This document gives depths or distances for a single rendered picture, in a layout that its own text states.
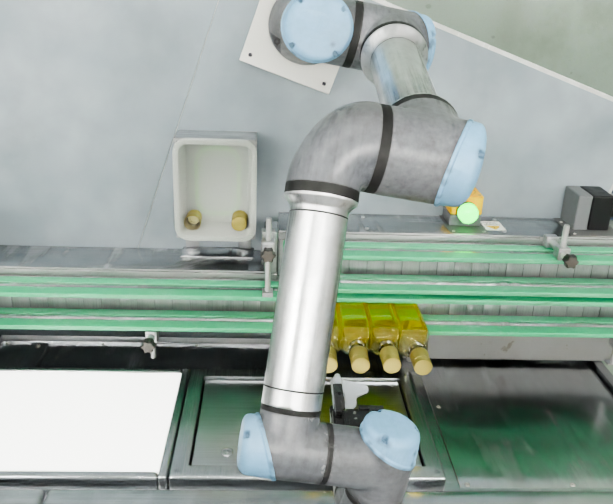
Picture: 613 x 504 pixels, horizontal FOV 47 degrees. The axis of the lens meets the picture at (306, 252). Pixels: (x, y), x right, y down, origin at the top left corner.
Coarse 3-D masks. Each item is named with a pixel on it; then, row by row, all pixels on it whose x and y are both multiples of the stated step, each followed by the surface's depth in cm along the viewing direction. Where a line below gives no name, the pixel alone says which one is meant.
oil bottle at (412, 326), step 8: (392, 304) 147; (400, 304) 147; (408, 304) 147; (416, 304) 147; (400, 312) 143; (408, 312) 144; (416, 312) 144; (400, 320) 140; (408, 320) 140; (416, 320) 140; (400, 328) 138; (408, 328) 137; (416, 328) 137; (424, 328) 137; (400, 336) 137; (408, 336) 135; (416, 336) 135; (424, 336) 136; (400, 344) 137; (408, 344) 135; (424, 344) 136; (400, 352) 138; (408, 352) 136
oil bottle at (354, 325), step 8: (336, 304) 148; (344, 304) 145; (352, 304) 145; (360, 304) 146; (344, 312) 142; (352, 312) 142; (360, 312) 142; (344, 320) 139; (352, 320) 139; (360, 320) 139; (344, 328) 136; (352, 328) 136; (360, 328) 136; (368, 328) 136; (344, 336) 135; (352, 336) 134; (360, 336) 135; (368, 336) 135; (344, 344) 135; (368, 344) 136; (344, 352) 136
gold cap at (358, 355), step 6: (354, 348) 131; (360, 348) 131; (354, 354) 130; (360, 354) 129; (366, 354) 130; (354, 360) 128; (360, 360) 128; (366, 360) 128; (354, 366) 129; (360, 366) 129; (366, 366) 129; (360, 372) 129
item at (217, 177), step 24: (192, 144) 152; (216, 144) 145; (240, 144) 145; (192, 168) 154; (216, 168) 154; (240, 168) 154; (192, 192) 156; (216, 192) 156; (240, 192) 156; (216, 216) 158; (192, 240) 152; (216, 240) 152; (240, 240) 153
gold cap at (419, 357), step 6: (420, 348) 132; (414, 354) 131; (420, 354) 130; (426, 354) 131; (414, 360) 130; (420, 360) 129; (426, 360) 129; (414, 366) 129; (420, 366) 129; (426, 366) 129; (420, 372) 130; (426, 372) 130
